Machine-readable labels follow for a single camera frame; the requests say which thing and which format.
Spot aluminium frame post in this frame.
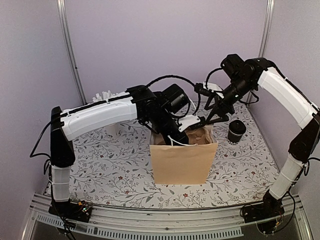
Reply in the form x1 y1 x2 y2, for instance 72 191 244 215
56 0 87 105
258 0 275 58

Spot kraft paper takeout bag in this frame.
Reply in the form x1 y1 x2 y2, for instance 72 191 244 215
149 125 218 185

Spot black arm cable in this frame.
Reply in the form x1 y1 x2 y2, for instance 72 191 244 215
204 67 261 104
144 73 201 118

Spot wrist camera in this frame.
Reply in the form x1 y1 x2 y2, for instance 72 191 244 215
177 114 206 132
194 82 224 98

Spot left aluminium frame post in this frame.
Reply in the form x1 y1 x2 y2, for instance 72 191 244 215
56 0 87 105

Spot floral patterned table mat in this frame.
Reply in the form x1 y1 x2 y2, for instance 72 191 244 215
69 103 279 209

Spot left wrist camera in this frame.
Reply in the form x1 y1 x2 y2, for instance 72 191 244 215
177 114 206 132

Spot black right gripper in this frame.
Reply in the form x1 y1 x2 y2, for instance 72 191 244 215
204 75 255 124

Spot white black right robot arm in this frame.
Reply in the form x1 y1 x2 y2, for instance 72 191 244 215
202 54 320 235

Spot white wrapped straws bundle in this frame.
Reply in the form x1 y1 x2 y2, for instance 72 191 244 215
92 90 119 103

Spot front aluminium rail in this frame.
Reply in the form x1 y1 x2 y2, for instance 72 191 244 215
21 194 313 240

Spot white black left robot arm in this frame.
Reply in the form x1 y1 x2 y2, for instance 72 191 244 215
48 84 191 217

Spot white cup holding straws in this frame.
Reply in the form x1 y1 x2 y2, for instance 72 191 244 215
106 123 120 134

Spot right aluminium frame post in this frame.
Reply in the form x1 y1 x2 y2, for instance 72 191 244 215
258 0 275 58

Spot brown pulp cup carrier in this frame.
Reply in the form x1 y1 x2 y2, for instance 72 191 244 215
185 128 210 145

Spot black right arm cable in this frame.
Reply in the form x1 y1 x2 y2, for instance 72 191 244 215
204 67 261 104

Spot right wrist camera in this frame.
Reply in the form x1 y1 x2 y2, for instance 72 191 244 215
194 82 224 98

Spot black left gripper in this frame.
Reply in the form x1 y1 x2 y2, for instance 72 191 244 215
147 108 190 153

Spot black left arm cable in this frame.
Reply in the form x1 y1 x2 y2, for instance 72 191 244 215
144 73 201 118

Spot black paper coffee cup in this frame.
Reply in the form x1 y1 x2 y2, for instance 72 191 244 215
227 130 244 146

